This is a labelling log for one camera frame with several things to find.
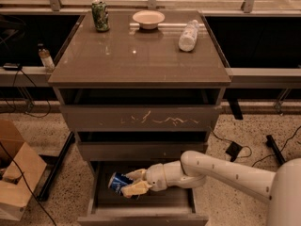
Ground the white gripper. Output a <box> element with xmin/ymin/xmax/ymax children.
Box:
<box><xmin>121</xmin><ymin>164</ymin><xmax>167</xmax><ymax>198</ymax></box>

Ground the blue pepsi can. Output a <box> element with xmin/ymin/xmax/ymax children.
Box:
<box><xmin>108</xmin><ymin>172</ymin><xmax>134</xmax><ymax>196</ymax></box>

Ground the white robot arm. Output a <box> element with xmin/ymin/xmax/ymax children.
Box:
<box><xmin>121</xmin><ymin>151</ymin><xmax>301</xmax><ymax>226</ymax></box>

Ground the open bottom drawer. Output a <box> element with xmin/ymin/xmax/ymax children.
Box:
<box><xmin>78</xmin><ymin>161</ymin><xmax>209</xmax><ymax>226</ymax></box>

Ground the middle drawer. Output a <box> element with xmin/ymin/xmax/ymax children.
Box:
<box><xmin>77</xmin><ymin>142</ymin><xmax>208</xmax><ymax>161</ymax></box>

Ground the top drawer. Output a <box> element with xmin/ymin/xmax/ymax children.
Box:
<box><xmin>60</xmin><ymin>105</ymin><xmax>221</xmax><ymax>132</ymax></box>

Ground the grey drawer cabinet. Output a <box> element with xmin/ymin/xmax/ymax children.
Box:
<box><xmin>47</xmin><ymin>9</ymin><xmax>232</xmax><ymax>226</ymax></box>

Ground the green soda can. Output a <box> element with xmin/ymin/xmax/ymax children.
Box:
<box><xmin>91</xmin><ymin>0</ymin><xmax>110</xmax><ymax>32</ymax></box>

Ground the black floor stand leg left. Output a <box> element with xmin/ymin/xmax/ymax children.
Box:
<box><xmin>38</xmin><ymin>132</ymin><xmax>75</xmax><ymax>202</ymax></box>

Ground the black floor stand leg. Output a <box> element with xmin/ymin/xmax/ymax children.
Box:
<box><xmin>266</xmin><ymin>135</ymin><xmax>285</xmax><ymax>166</ymax></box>
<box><xmin>38</xmin><ymin>132</ymin><xmax>75</xmax><ymax>202</ymax></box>

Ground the black power adapter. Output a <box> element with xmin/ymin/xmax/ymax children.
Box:
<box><xmin>226</xmin><ymin>141</ymin><xmax>243</xmax><ymax>162</ymax></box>

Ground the cardboard box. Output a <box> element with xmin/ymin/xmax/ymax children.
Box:
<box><xmin>0</xmin><ymin>120</ymin><xmax>46</xmax><ymax>221</ymax></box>

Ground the black floor stand leg right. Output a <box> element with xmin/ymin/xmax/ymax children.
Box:
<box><xmin>266</xmin><ymin>135</ymin><xmax>285</xmax><ymax>166</ymax></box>

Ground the clear plastic water bottle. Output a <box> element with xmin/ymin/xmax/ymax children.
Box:
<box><xmin>178</xmin><ymin>20</ymin><xmax>199</xmax><ymax>52</ymax></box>

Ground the small bottle on ledge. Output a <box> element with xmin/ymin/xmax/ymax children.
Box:
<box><xmin>38</xmin><ymin>43</ymin><xmax>55</xmax><ymax>73</ymax></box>

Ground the white bowl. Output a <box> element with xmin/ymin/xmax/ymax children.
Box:
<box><xmin>133</xmin><ymin>10</ymin><xmax>165</xmax><ymax>30</ymax></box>

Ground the black device on ledge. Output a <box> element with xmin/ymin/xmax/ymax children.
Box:
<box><xmin>3</xmin><ymin>63</ymin><xmax>23</xmax><ymax>71</ymax></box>

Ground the black cable left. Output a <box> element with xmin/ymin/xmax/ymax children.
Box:
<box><xmin>0</xmin><ymin>66</ymin><xmax>59</xmax><ymax>226</ymax></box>

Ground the black adapter cable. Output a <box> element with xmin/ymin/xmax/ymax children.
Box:
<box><xmin>208</xmin><ymin>125</ymin><xmax>301</xmax><ymax>168</ymax></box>

